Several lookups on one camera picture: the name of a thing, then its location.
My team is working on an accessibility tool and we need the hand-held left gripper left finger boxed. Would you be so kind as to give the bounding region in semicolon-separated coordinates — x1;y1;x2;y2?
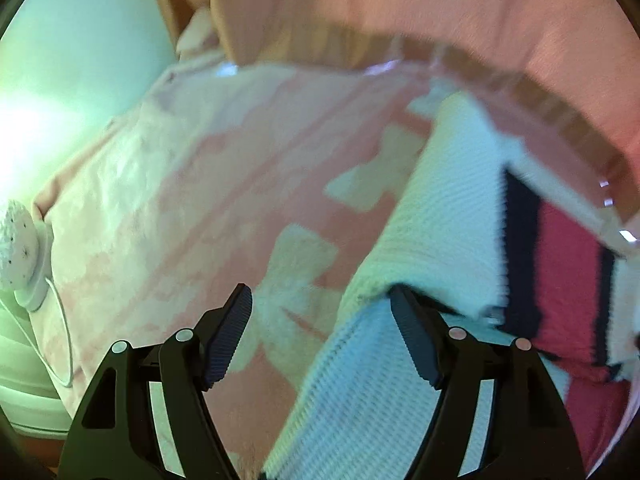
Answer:
57;282;254;480

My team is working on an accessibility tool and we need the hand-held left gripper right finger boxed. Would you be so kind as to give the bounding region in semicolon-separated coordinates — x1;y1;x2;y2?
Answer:
389;285;587;480

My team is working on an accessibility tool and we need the white knitted striped sweater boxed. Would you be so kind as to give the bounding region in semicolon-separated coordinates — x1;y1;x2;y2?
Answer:
262;92;640;480

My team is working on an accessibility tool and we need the pink printed blanket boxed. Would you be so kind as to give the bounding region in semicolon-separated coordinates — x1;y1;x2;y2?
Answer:
32;56;637;480

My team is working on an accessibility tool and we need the white striped bedding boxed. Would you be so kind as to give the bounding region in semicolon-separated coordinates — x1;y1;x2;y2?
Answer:
0;300;70;442

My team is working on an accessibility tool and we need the white dotted round object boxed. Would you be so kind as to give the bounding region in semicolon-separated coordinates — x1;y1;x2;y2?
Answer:
0;199;52;312

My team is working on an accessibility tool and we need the small white cloth piece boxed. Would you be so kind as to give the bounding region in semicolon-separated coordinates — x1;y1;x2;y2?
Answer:
175;7;222;59

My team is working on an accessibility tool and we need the orange pink curtain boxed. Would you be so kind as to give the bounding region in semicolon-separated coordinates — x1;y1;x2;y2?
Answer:
145;0;640;243

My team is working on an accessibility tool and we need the white cable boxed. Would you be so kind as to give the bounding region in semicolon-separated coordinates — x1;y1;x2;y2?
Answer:
44;274;77;389

